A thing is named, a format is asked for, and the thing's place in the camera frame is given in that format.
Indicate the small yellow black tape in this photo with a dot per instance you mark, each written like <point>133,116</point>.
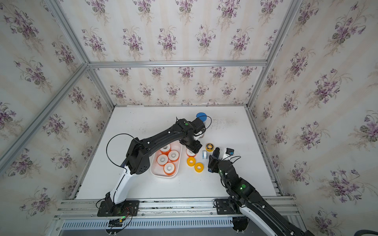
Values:
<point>210,147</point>

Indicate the orange sealing tape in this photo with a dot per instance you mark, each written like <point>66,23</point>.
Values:
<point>166,149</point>
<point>190,153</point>
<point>169,169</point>
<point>173,156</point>
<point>162,159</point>

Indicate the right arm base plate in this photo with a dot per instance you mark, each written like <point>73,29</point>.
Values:
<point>227,206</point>

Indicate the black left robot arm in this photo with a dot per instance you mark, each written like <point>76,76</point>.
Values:
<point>137,158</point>

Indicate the yellow sealing tape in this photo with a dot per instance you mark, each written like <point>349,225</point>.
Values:
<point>199,167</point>
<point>191,161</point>

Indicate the blue sealing tape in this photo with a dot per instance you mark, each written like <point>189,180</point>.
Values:
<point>204,154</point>

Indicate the white storage box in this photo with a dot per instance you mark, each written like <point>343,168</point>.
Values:
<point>157,170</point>

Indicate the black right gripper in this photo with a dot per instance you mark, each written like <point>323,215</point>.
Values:
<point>221,161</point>

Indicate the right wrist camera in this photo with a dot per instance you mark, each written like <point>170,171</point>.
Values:
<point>227,152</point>

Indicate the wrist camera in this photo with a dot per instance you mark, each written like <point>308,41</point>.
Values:
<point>227,152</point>
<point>199,127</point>

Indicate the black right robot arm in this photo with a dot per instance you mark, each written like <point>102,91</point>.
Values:
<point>246,200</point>

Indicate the blue-capped pencil tube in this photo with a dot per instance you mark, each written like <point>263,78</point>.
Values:
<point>204,118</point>

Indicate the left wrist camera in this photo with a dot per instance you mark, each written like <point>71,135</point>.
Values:
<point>199,127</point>

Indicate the aluminium front rail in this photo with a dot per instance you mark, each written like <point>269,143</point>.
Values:
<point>152,214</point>

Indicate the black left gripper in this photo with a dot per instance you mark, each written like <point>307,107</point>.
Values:
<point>195,148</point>

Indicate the orange sealing tape bottom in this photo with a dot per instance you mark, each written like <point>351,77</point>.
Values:
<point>169,169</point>

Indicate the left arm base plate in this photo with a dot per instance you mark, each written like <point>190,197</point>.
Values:
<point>128,207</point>

